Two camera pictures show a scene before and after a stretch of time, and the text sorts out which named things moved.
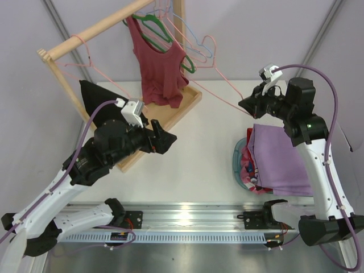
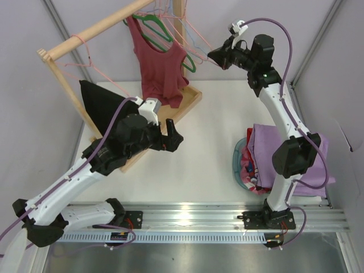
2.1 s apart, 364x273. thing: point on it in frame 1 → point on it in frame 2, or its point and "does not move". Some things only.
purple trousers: (277, 165) does not move
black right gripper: (259, 102) → (227, 57)
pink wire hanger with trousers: (214, 94) → (211, 56)
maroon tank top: (162, 77) does not move
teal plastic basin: (236, 161) does not move
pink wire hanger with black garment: (87, 65) does not move
